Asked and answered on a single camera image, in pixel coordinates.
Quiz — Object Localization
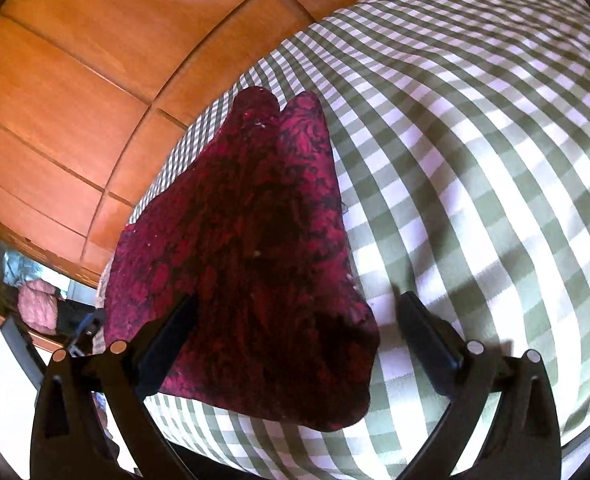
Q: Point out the wooden wardrobe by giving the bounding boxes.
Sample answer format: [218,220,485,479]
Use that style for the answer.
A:
[0,0,357,284]

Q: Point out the green white checkered bedsheet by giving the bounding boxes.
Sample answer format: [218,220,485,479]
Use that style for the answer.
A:
[146,0,590,479]

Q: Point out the wooden framed mirror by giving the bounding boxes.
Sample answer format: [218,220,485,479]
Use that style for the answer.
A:
[0,223,96,347]

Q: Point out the dark red patterned garment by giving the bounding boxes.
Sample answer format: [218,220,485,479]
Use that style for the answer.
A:
[104,87,380,431]

